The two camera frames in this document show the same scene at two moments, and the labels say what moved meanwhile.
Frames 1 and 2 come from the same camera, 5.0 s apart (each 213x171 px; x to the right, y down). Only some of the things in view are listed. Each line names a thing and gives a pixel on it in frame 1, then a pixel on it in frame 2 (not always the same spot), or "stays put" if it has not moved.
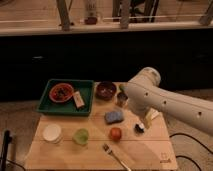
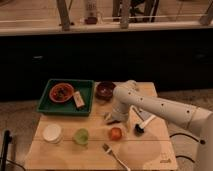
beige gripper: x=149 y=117 to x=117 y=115
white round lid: x=51 y=132 stays put
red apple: x=115 y=133 stays put
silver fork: x=109 y=150 stays put
